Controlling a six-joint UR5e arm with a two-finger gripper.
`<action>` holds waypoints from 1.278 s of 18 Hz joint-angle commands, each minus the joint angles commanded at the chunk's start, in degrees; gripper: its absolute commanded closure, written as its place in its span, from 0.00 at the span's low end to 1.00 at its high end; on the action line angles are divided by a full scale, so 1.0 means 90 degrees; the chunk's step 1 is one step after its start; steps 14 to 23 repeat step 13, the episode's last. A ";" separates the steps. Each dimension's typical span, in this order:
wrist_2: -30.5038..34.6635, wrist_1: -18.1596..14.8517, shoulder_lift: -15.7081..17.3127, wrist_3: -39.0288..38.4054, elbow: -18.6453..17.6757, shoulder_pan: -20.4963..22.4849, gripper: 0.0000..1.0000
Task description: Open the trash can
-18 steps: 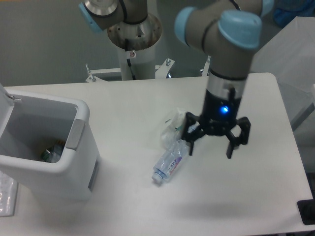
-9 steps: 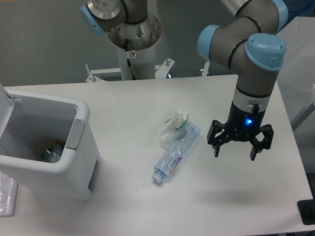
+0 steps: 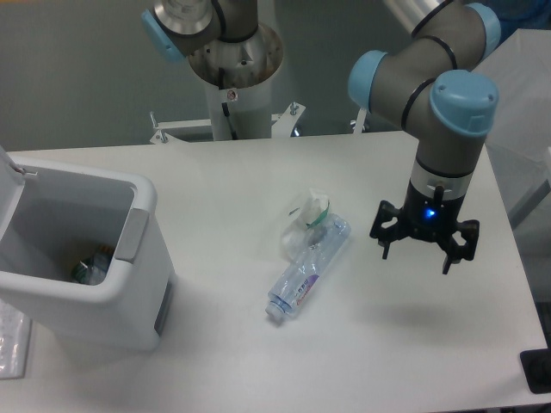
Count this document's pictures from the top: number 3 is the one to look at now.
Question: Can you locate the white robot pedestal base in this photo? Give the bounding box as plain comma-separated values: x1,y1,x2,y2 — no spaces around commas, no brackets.
148,23,306,145

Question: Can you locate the black device at edge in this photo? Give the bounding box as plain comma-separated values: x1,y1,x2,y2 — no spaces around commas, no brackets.
520,348,550,394

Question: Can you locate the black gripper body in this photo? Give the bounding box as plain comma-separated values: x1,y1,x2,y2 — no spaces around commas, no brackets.
399,182,465,244

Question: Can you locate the crumpled clear plastic wrapper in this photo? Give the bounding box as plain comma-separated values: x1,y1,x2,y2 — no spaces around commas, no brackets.
280,188,331,262

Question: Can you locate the trash inside the can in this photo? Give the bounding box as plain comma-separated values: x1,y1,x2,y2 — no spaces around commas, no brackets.
71,245,115,286

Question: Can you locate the clear plastic water bottle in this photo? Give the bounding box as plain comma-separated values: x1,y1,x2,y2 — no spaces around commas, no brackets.
265,213,351,325

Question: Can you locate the blue object in background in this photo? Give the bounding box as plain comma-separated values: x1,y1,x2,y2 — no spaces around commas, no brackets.
494,0,550,33

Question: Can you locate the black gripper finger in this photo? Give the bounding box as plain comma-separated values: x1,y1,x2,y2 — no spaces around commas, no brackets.
436,219,480,274
369,200,405,260

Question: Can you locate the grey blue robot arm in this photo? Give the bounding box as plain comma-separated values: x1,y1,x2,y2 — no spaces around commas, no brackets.
141,1,501,266

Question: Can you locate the white push-lid trash can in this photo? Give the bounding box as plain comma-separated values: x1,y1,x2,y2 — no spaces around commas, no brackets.
1,154,175,350

